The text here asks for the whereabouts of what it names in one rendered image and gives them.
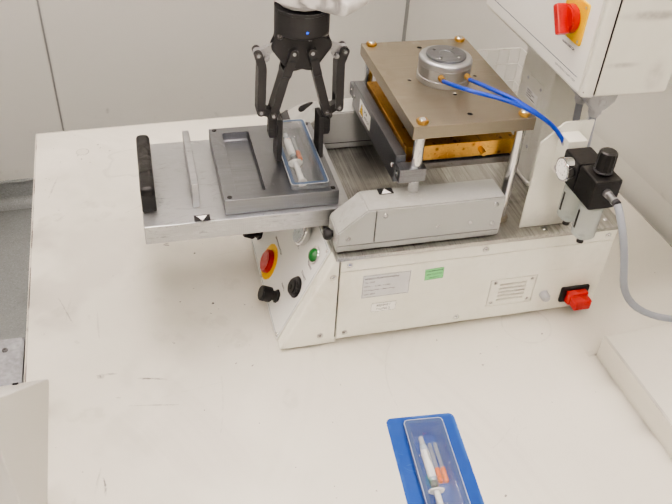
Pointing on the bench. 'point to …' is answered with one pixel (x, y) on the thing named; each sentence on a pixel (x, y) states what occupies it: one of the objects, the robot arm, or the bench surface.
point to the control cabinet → (580, 75)
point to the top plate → (446, 89)
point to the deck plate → (353, 183)
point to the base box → (447, 287)
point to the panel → (287, 260)
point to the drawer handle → (145, 174)
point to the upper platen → (443, 152)
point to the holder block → (260, 173)
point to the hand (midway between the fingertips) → (298, 136)
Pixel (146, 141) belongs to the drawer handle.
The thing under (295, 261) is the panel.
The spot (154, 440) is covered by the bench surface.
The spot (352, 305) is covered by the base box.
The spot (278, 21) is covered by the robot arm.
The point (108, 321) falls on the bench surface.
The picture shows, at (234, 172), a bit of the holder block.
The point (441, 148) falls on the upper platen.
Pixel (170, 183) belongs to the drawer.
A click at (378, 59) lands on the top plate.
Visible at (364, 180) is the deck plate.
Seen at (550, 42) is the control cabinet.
